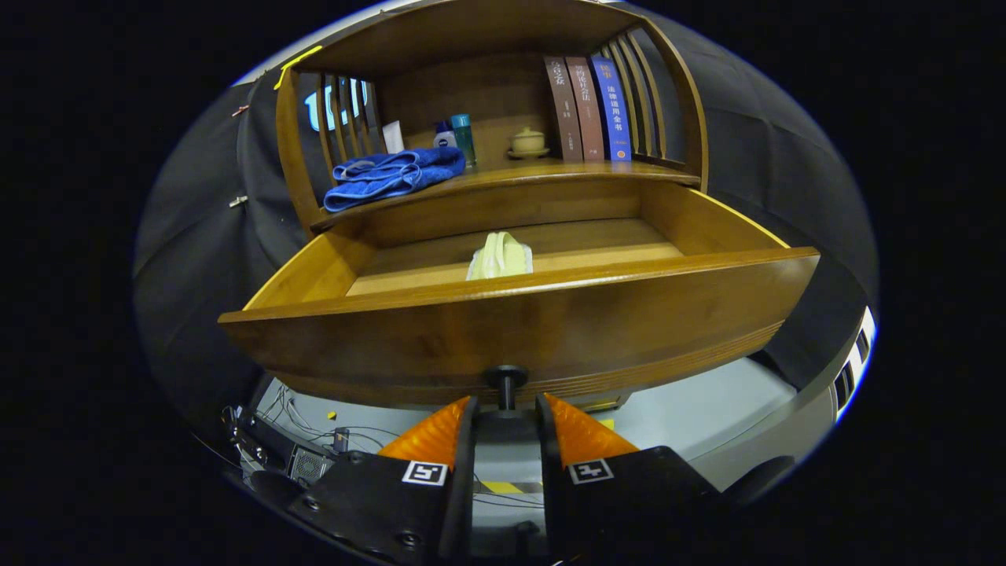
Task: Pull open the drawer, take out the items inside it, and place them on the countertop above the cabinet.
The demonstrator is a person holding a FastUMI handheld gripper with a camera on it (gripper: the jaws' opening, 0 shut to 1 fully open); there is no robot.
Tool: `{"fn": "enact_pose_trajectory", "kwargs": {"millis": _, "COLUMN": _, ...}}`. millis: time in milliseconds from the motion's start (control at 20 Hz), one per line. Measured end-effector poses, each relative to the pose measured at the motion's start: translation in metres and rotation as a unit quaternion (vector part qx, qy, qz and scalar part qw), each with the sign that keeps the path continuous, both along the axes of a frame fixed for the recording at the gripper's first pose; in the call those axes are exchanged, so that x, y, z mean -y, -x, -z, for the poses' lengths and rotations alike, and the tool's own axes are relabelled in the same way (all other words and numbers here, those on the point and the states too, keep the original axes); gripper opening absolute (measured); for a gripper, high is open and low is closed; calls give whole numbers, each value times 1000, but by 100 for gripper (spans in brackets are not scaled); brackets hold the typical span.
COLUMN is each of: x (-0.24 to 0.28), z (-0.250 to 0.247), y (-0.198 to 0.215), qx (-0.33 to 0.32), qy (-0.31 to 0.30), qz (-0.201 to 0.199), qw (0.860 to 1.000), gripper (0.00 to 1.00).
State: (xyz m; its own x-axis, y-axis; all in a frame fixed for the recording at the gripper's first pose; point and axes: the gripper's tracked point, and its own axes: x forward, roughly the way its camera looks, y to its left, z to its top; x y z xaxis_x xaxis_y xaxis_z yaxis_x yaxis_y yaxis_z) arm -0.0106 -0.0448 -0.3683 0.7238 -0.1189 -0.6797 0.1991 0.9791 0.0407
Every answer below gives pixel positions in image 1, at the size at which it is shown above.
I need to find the yellow tape strip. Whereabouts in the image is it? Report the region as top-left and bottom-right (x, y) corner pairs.
(274, 45), (323, 90)

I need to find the black mesh device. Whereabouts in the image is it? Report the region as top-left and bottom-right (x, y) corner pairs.
(287, 444), (332, 486)

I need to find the reddish brown book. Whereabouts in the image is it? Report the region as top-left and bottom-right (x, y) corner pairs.
(565, 56), (605, 163)

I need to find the teal bottle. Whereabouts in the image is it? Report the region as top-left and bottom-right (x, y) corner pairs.
(450, 113), (478, 167)

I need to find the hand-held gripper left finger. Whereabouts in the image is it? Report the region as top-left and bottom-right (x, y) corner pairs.
(287, 395), (478, 566)

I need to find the blue towel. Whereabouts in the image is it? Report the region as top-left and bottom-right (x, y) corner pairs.
(323, 146), (467, 213)

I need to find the wooden cabinet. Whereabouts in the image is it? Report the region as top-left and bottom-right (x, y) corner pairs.
(275, 0), (710, 237)

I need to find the beige lidded teacup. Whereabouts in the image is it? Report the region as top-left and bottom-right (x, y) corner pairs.
(507, 127), (550, 160)

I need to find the blue book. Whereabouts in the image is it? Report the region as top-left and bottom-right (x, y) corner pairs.
(589, 54), (633, 163)

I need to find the wooden countertop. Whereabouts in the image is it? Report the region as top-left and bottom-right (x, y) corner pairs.
(310, 157), (700, 233)

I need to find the white slotted appliance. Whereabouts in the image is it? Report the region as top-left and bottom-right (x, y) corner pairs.
(829, 307), (877, 421)

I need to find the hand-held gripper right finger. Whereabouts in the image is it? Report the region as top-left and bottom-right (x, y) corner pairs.
(536, 393), (724, 566)

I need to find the dark brown book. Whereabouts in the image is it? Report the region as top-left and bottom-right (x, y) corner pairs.
(544, 55), (584, 164)

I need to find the green brush with white sponge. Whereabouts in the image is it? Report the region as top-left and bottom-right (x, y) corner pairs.
(465, 231), (534, 281)

